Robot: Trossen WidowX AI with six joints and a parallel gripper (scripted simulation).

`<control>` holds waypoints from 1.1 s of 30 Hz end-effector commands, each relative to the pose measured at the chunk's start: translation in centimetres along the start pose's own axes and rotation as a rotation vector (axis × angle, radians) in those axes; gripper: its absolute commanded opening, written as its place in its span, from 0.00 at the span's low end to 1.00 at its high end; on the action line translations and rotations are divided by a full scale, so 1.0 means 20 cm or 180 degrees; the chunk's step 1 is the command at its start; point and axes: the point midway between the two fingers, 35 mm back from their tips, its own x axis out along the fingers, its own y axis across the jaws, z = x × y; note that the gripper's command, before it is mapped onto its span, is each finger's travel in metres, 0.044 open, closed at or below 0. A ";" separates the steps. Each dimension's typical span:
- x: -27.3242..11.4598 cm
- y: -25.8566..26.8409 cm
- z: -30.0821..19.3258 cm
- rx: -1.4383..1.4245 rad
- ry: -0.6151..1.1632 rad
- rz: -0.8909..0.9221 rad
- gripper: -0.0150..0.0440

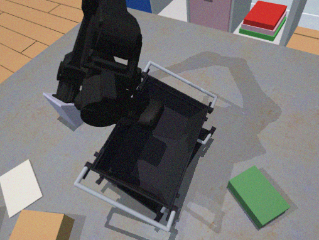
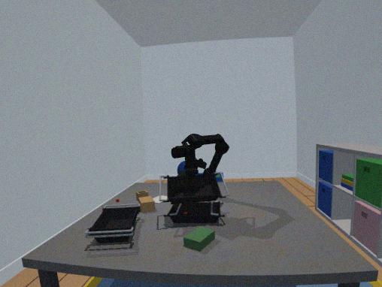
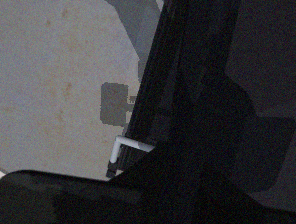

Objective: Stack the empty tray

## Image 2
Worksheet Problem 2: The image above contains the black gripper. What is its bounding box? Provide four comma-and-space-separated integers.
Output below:
184, 156, 199, 185

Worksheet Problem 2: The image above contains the green rectangular block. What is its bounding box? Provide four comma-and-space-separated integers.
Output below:
183, 227, 215, 252

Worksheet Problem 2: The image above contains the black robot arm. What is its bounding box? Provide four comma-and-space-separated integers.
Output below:
171, 134, 229, 174

